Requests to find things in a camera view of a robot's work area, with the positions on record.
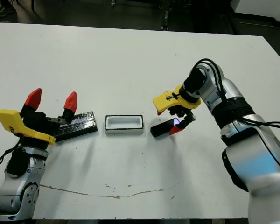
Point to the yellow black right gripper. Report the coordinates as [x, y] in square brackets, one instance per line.
[168, 100]

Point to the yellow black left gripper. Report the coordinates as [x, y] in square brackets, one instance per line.
[16, 123]

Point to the black smartphone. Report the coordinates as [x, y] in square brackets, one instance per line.
[161, 129]

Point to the black box lid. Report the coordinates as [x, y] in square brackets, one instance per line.
[81, 127]

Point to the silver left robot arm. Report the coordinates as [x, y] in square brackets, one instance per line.
[16, 186]

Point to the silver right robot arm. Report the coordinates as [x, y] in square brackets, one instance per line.
[247, 144]

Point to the white box with black rim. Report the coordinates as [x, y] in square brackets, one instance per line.
[116, 132]

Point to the black metal pole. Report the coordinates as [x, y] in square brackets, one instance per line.
[32, 4]

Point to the dark sneaker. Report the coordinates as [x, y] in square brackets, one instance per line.
[4, 11]

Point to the black metal rail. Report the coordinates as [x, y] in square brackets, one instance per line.
[166, 16]

